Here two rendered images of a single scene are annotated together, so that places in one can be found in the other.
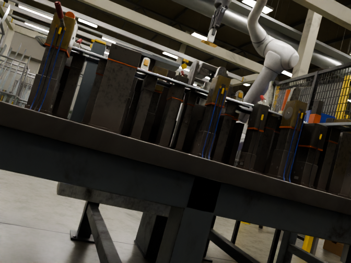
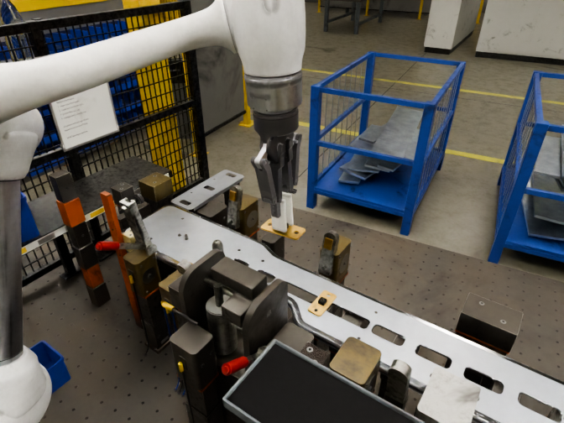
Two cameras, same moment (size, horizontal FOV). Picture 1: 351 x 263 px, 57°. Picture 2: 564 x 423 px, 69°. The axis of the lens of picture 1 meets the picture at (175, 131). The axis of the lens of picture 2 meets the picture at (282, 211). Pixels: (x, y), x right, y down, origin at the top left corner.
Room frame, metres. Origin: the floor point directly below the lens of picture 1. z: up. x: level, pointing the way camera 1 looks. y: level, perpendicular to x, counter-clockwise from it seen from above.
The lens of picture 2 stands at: (2.06, 0.43, 1.74)
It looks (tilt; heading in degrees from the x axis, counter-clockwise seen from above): 33 degrees down; 227
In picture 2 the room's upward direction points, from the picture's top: straight up
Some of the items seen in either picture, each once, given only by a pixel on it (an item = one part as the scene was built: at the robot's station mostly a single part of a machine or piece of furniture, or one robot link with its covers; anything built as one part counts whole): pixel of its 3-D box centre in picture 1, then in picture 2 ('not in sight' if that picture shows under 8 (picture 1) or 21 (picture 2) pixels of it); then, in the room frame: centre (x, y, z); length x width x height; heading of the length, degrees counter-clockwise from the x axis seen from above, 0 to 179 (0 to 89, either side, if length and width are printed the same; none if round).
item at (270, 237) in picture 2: (254, 138); (275, 269); (1.37, -0.34, 0.84); 0.10 x 0.05 x 0.29; 13
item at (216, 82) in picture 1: (212, 118); (333, 288); (1.32, -0.13, 0.87); 0.12 x 0.07 x 0.35; 13
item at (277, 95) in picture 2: not in sight; (274, 89); (1.62, -0.06, 1.55); 0.09 x 0.09 x 0.06
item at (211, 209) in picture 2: (310, 156); (218, 239); (1.41, -0.60, 0.84); 0.12 x 0.07 x 0.28; 13
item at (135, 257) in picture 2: not in sight; (146, 305); (1.77, -0.45, 0.87); 0.10 x 0.07 x 0.35; 13
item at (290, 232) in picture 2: (209, 43); (283, 227); (1.61, -0.04, 1.28); 0.08 x 0.04 x 0.01; 105
